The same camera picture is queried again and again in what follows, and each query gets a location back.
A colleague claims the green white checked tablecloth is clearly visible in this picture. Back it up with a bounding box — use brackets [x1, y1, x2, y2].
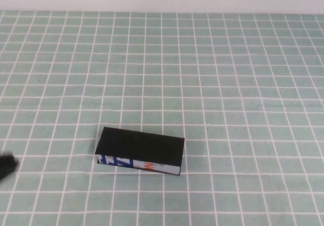
[0, 10, 324, 226]

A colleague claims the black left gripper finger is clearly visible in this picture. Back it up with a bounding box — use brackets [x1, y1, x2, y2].
[0, 159, 20, 184]
[0, 152, 16, 168]

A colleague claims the black printed glasses case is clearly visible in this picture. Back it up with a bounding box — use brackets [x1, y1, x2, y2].
[95, 126, 186, 177]

